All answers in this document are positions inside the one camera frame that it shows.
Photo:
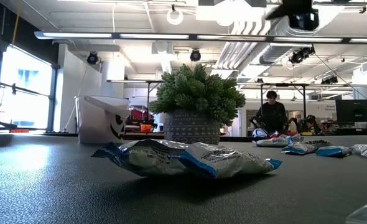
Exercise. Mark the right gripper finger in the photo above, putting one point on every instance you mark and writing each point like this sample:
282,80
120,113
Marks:
292,7

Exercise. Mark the small Hershey's cookies bar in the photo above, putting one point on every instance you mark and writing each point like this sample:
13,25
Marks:
332,151
276,142
304,147

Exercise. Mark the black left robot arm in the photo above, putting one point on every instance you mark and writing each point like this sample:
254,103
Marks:
1,124

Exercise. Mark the small red wrapped candy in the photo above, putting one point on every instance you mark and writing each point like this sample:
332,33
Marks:
274,135

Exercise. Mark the black ceiling track lights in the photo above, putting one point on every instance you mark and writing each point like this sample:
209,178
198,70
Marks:
300,56
329,80

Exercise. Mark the white ceiling conduits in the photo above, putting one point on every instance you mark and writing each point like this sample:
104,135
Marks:
242,46

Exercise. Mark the person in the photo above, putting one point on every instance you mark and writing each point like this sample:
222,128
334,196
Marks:
272,115

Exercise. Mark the black computer monitor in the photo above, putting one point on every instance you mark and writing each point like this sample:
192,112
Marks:
356,111

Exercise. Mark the black ceiling spot lamp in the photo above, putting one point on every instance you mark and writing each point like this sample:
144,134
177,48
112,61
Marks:
195,56
92,58

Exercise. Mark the white round ceiling fixture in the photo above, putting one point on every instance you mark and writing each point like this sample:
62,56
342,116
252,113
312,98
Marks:
174,23

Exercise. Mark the white blue ball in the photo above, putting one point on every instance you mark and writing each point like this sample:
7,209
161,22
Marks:
259,134

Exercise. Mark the green succulent in grey pot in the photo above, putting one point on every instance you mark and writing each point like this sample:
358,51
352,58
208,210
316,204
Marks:
196,90

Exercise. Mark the overhead LED light bar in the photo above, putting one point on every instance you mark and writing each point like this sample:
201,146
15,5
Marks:
155,36

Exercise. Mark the red equipment rack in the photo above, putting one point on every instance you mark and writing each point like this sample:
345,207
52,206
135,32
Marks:
140,114

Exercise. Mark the small orange pumpkin bucket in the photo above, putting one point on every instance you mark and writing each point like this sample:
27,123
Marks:
146,128

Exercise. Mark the white jack-o-lantern bucket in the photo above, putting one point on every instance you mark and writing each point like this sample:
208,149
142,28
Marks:
93,124

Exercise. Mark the black window pillar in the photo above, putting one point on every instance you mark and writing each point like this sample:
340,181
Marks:
51,102

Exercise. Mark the red low object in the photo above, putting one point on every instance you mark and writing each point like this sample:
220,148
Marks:
19,131

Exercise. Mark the black background table frame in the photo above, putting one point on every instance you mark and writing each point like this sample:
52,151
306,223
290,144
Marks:
130,81
283,84

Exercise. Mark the black window rail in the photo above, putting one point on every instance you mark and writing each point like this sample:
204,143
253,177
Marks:
31,91

